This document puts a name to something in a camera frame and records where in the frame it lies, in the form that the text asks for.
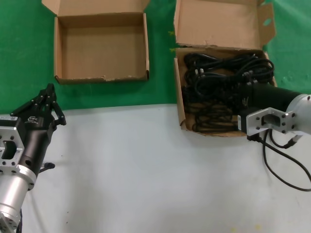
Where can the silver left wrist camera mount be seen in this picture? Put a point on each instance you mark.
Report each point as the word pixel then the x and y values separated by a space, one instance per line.
pixel 9 136

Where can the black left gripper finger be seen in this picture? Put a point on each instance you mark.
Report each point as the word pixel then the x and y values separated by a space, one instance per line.
pixel 31 106
pixel 54 109

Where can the green table cloth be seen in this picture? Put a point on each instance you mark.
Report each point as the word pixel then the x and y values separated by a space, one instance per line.
pixel 24 48

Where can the shallow open cardboard box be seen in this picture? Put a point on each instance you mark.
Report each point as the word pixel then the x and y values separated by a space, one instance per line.
pixel 97 48

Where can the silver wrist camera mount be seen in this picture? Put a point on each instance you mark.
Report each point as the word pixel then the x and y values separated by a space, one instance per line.
pixel 257 121
pixel 9 136

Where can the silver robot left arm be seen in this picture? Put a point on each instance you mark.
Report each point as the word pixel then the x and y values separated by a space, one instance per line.
pixel 12 194

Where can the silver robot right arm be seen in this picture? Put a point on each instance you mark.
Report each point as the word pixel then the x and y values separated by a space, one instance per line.
pixel 303 109

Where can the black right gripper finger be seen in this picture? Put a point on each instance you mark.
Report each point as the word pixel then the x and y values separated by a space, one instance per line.
pixel 251 80

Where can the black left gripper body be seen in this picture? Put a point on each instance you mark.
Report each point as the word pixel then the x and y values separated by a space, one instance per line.
pixel 34 136

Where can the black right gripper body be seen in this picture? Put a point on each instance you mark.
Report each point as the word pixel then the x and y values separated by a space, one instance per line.
pixel 264 97

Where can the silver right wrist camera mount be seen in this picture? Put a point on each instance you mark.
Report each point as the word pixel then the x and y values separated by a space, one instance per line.
pixel 257 121

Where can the cardboard box with upright lid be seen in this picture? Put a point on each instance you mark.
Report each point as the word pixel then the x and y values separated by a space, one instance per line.
pixel 218 24

